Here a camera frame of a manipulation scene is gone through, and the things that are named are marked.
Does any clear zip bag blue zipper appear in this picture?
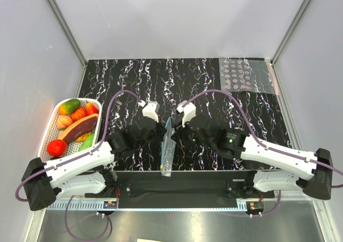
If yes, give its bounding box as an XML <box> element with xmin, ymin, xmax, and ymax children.
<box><xmin>160</xmin><ymin>117</ymin><xmax>176</xmax><ymax>177</ymax></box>

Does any green orange mango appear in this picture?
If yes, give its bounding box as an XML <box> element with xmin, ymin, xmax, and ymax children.
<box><xmin>58</xmin><ymin>99</ymin><xmax>80</xmax><ymax>115</ymax></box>

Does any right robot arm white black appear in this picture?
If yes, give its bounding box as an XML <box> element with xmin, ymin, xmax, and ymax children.
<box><xmin>176</xmin><ymin>115</ymin><xmax>333</xmax><ymax>200</ymax></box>

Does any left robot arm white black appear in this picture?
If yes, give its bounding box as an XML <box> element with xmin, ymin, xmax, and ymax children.
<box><xmin>16</xmin><ymin>117</ymin><xmax>166</xmax><ymax>211</ymax></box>

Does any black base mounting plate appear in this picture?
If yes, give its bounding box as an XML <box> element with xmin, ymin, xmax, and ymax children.
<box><xmin>52</xmin><ymin>169</ymin><xmax>309</xmax><ymax>209</ymax></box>

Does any red pepper toy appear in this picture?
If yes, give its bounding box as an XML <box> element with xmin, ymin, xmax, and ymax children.
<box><xmin>85</xmin><ymin>103</ymin><xmax>99</xmax><ymax>116</ymax></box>

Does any green vegetable toy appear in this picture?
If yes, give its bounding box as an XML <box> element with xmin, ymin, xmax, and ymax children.
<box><xmin>79</xmin><ymin>132</ymin><xmax>94</xmax><ymax>151</ymax></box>

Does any yellow orange fruit toy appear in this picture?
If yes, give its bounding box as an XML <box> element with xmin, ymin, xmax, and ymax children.
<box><xmin>75</xmin><ymin>132</ymin><xmax>92</xmax><ymax>143</ymax></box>

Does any orange pumpkin toy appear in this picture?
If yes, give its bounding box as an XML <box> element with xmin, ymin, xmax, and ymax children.
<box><xmin>70</xmin><ymin>106</ymin><xmax>87</xmax><ymax>122</ymax></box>

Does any clear bags pink dots stack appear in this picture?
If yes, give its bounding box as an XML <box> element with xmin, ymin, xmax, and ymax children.
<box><xmin>219</xmin><ymin>58</ymin><xmax>279</xmax><ymax>95</ymax></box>

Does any left connector board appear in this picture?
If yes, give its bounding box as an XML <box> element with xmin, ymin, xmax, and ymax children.
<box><xmin>103</xmin><ymin>199</ymin><xmax>118</xmax><ymax>209</ymax></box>

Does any connector board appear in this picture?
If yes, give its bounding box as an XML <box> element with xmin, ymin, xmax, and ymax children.
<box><xmin>103</xmin><ymin>199</ymin><xmax>118</xmax><ymax>209</ymax></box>
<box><xmin>248</xmin><ymin>201</ymin><xmax>264</xmax><ymax>214</ymax></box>

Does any peach toy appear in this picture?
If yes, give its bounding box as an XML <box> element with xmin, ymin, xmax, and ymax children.
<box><xmin>56</xmin><ymin>115</ymin><xmax>73</xmax><ymax>130</ymax></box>

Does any red tomato toy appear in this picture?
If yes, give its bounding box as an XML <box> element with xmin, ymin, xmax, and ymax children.
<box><xmin>47</xmin><ymin>140</ymin><xmax>68</xmax><ymax>157</ymax></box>

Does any right connector board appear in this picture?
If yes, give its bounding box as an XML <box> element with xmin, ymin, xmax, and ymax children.
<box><xmin>248</xmin><ymin>201</ymin><xmax>264</xmax><ymax>214</ymax></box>

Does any white plastic basket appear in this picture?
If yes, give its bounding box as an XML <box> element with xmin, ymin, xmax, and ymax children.
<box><xmin>38</xmin><ymin>98</ymin><xmax>102</xmax><ymax>162</ymax></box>

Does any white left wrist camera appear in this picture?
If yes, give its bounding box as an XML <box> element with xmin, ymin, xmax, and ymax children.
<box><xmin>142</xmin><ymin>101</ymin><xmax>160</xmax><ymax>123</ymax></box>

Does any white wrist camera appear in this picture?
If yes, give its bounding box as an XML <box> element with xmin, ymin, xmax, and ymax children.
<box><xmin>176</xmin><ymin>101</ymin><xmax>196</xmax><ymax>127</ymax></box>
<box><xmin>142</xmin><ymin>101</ymin><xmax>160</xmax><ymax>123</ymax></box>

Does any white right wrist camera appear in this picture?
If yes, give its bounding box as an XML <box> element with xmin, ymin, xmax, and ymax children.
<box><xmin>176</xmin><ymin>101</ymin><xmax>196</xmax><ymax>127</ymax></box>

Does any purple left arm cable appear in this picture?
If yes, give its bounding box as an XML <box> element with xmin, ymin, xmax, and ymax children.
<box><xmin>14</xmin><ymin>89</ymin><xmax>147</xmax><ymax>241</ymax></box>

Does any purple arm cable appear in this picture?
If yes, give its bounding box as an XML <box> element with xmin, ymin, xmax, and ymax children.
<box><xmin>181</xmin><ymin>89</ymin><xmax>343</xmax><ymax>218</ymax></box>
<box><xmin>14</xmin><ymin>89</ymin><xmax>147</xmax><ymax>241</ymax></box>

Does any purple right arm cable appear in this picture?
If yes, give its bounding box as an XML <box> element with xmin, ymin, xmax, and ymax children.
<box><xmin>181</xmin><ymin>89</ymin><xmax>343</xmax><ymax>218</ymax></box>

